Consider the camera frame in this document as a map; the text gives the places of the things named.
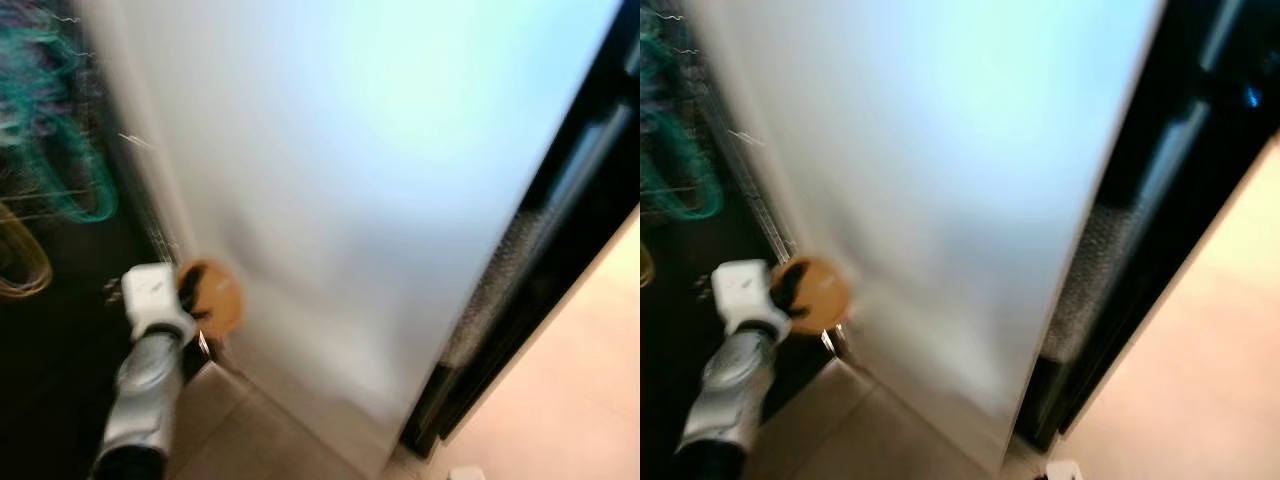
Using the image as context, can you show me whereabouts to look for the round orange bowl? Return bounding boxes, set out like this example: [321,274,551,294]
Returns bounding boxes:
[772,256,851,335]
[175,258,245,339]

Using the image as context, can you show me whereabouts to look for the white fridge cabinet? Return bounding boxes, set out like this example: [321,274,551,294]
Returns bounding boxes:
[685,0,1166,473]
[75,0,627,477]

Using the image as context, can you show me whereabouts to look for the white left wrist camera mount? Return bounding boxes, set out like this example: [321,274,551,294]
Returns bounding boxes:
[120,263,197,344]
[710,259,791,336]

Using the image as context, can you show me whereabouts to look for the dark wire rack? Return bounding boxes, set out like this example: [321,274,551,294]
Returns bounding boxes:
[640,0,831,480]
[0,0,216,480]

